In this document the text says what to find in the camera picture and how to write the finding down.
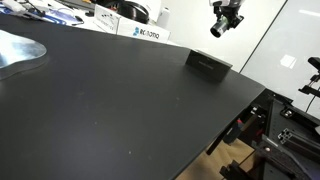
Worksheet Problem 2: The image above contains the grey robot gripper body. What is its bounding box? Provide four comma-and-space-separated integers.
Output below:
209, 0, 247, 9

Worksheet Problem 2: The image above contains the small silver black cylinder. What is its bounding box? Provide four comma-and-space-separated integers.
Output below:
209, 15, 234, 39

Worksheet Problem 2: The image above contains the flat black box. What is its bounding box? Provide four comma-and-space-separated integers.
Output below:
185, 49, 233, 83

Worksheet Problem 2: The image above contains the white Robotiq cardboard box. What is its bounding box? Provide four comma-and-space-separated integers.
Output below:
93, 4, 172, 44

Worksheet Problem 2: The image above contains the aluminium extrusion bar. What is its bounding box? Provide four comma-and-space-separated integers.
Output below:
277, 127, 320, 162

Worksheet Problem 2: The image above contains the blue plastic bag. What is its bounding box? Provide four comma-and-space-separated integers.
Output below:
31, 7, 85, 27

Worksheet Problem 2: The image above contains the black camera on stand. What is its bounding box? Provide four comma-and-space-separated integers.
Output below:
298, 56, 320, 98

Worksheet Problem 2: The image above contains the black metal table frame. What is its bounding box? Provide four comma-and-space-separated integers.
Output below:
205, 88, 320, 180

